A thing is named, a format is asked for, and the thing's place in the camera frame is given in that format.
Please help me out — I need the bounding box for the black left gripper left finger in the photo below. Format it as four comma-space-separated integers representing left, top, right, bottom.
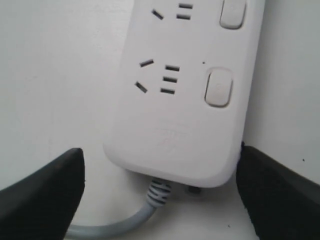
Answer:
0, 148, 85, 240

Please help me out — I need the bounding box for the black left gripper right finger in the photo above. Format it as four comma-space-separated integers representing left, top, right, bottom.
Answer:
235, 144, 320, 240

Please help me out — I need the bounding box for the white five-outlet power strip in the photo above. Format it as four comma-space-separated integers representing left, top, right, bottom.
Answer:
103, 0, 266, 188

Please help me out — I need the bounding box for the grey power cord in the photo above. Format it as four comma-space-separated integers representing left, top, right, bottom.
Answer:
66, 178, 172, 240

